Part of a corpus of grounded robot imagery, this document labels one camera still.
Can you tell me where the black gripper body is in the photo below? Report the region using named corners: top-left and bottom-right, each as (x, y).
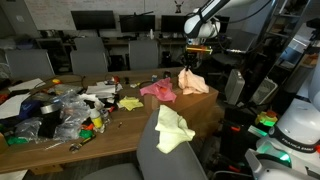
top-left (183, 45), bottom-right (213, 70)

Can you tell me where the peach printed towel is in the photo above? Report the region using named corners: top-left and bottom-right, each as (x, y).
top-left (178, 68), bottom-right (209, 95)

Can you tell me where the light green towel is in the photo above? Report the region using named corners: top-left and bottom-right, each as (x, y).
top-left (155, 105), bottom-right (195, 154)

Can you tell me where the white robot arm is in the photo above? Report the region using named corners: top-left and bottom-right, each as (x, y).
top-left (184, 0), bottom-right (256, 40)

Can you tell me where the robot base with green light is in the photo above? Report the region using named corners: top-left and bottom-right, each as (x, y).
top-left (245, 64), bottom-right (320, 180)

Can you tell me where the grey chair center back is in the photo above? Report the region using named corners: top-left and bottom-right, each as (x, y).
top-left (129, 40), bottom-right (159, 70)

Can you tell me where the grey chair behind table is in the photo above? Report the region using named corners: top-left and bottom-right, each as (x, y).
top-left (70, 37), bottom-right (108, 75)

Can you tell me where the grey office chair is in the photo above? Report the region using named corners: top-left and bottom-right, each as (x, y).
top-left (82, 110), bottom-right (208, 180)

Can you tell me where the grey chair far left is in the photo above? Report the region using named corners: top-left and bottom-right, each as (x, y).
top-left (5, 49), bottom-right (54, 78)

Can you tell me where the right black monitor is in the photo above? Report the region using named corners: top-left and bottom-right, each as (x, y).
top-left (161, 15), bottom-right (186, 33)

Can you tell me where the black monitor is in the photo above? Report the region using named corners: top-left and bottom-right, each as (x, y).
top-left (119, 15), bottom-right (155, 33)
top-left (161, 15), bottom-right (186, 33)
top-left (71, 11), bottom-right (116, 30)

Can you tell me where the pink towel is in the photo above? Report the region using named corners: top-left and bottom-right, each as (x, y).
top-left (140, 78), bottom-right (176, 102)

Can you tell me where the white space heater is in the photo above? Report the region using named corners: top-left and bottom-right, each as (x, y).
top-left (225, 69), bottom-right (245, 105)

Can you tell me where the middle black monitor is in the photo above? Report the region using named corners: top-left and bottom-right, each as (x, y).
top-left (119, 15), bottom-right (155, 33)

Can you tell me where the yellow cloth on table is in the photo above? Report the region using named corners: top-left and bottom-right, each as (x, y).
top-left (119, 96), bottom-right (143, 111)

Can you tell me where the white paper stack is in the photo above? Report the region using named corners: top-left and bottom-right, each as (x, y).
top-left (86, 82), bottom-right (123, 98)

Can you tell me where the left black monitor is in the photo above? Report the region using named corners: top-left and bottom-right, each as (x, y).
top-left (71, 11), bottom-right (116, 30)

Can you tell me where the yellow white bottle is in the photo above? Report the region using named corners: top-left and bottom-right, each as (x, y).
top-left (90, 108), bottom-right (103, 129)

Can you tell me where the clear plastic bag pile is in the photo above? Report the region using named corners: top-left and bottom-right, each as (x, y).
top-left (14, 91), bottom-right (90, 141)

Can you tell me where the green plastic toy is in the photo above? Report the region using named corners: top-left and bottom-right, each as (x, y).
top-left (79, 130), bottom-right (94, 139)

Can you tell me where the yellow handled wrench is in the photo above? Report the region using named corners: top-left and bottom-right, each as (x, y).
top-left (69, 135), bottom-right (96, 153)

